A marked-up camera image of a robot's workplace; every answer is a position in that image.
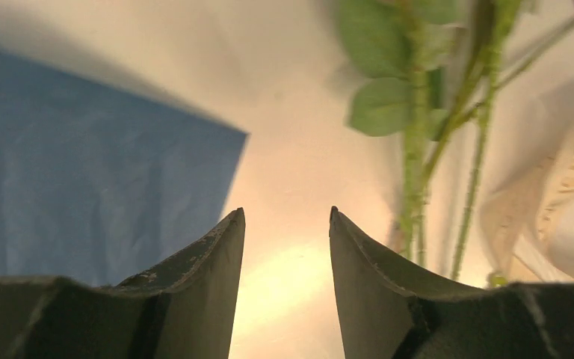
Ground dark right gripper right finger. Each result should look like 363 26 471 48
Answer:
329 207 574 359

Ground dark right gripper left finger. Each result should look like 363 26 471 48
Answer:
0 209 245 358

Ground blue wrapping paper sheet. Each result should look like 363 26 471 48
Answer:
0 52 247 286

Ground pink fake flower bunch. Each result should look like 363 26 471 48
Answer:
335 1 574 280

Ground cream lace ribbon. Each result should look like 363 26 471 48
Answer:
480 82 574 284

